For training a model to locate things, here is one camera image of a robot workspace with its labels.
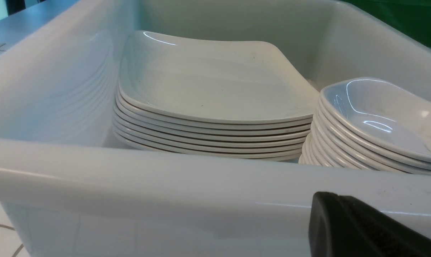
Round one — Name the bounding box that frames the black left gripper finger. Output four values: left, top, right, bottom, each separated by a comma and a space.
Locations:
308, 192, 431, 257

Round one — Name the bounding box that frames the green cloth backdrop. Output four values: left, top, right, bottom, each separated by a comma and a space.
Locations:
346, 0, 431, 48

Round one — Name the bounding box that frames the stack of white square plates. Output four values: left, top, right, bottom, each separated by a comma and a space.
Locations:
112, 31, 319, 161

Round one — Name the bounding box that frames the stack of white small bowls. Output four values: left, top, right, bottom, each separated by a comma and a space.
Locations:
299, 77, 431, 176

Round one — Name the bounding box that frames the large white plastic tub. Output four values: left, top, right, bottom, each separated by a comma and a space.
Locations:
0, 0, 431, 257

